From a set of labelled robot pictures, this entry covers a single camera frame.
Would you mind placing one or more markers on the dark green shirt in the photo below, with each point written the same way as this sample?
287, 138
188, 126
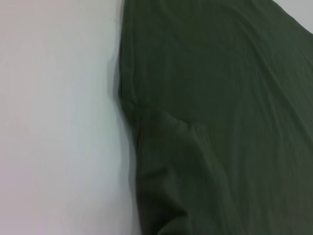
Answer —
220, 110

